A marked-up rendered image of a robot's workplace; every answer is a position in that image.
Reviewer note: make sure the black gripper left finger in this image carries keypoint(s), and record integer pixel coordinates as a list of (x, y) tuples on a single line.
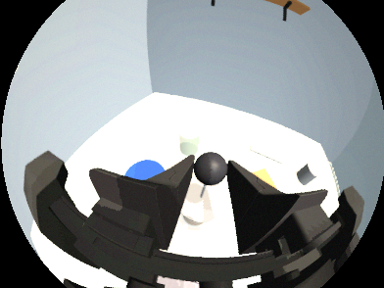
[(161, 197)]

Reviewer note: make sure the glass french press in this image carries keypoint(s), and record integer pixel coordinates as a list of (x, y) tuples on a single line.
[(205, 199)]

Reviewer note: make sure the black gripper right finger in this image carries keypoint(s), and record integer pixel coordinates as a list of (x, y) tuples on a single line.
[(259, 208)]

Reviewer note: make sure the tan rectangular block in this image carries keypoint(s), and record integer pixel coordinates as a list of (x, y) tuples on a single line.
[(262, 173)]

